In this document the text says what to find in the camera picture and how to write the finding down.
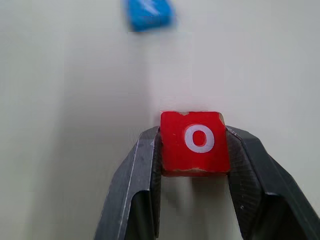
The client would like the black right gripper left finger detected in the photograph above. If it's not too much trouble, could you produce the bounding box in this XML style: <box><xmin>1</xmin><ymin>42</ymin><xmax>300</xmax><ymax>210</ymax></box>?
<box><xmin>93</xmin><ymin>125</ymin><xmax>163</xmax><ymax>240</ymax></box>

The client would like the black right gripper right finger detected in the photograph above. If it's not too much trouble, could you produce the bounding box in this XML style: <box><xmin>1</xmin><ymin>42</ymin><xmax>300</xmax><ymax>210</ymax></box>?
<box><xmin>225</xmin><ymin>125</ymin><xmax>320</xmax><ymax>240</ymax></box>

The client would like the red letter O block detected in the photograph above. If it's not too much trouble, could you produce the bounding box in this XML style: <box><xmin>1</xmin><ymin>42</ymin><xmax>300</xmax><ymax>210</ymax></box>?
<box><xmin>159</xmin><ymin>110</ymin><xmax>231</xmax><ymax>178</ymax></box>

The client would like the blue letter block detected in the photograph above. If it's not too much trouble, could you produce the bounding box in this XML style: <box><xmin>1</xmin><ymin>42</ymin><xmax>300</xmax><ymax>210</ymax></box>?
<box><xmin>124</xmin><ymin>0</ymin><xmax>178</xmax><ymax>32</ymax></box>

